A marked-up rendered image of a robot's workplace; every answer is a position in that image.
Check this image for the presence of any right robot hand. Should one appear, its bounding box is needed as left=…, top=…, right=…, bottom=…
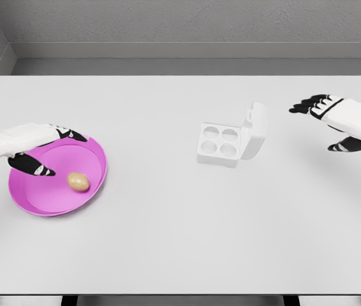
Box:
left=288, top=94, right=361, bottom=152

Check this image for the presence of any pink round plate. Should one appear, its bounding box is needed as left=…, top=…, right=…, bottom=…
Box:
left=8, top=134, right=108, bottom=217

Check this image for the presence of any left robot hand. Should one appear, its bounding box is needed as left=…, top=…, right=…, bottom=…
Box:
left=0, top=123, right=89, bottom=177

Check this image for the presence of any white egg box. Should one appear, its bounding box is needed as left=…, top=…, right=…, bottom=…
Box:
left=196, top=101, right=268, bottom=169

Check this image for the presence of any beige egg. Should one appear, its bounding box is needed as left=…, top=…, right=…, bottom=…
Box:
left=66, top=171, right=91, bottom=193

